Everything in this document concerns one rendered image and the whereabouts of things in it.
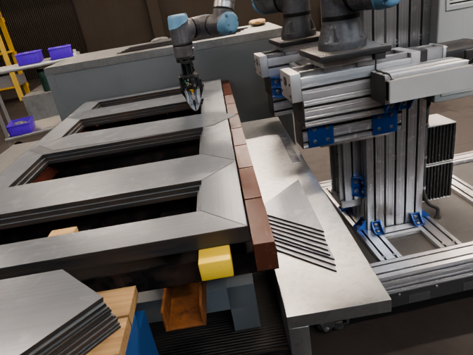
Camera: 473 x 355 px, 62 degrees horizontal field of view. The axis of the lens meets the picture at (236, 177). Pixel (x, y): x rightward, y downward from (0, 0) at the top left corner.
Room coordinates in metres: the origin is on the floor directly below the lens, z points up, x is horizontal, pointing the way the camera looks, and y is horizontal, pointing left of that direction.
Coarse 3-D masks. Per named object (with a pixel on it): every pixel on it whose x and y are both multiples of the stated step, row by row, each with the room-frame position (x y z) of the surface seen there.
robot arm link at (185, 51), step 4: (192, 44) 1.57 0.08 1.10; (176, 48) 1.54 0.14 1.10; (180, 48) 1.54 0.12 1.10; (184, 48) 1.54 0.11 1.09; (188, 48) 1.54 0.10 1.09; (192, 48) 1.57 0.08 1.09; (176, 52) 1.55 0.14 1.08; (180, 52) 1.54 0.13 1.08; (184, 52) 1.54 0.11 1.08; (188, 52) 1.54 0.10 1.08; (192, 52) 1.56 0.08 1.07; (176, 56) 1.55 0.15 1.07; (180, 56) 1.54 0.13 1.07; (184, 56) 1.54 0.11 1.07; (188, 56) 1.54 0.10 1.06; (192, 56) 1.56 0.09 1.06
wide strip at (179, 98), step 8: (168, 96) 1.93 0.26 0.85; (176, 96) 1.90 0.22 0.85; (192, 96) 1.84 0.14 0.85; (120, 104) 1.94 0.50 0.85; (128, 104) 1.91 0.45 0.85; (136, 104) 1.88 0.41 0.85; (144, 104) 1.85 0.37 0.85; (152, 104) 1.82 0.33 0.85; (160, 104) 1.79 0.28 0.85; (88, 112) 1.89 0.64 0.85; (96, 112) 1.86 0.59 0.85; (104, 112) 1.83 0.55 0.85; (112, 112) 1.80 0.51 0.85; (120, 112) 1.77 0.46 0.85
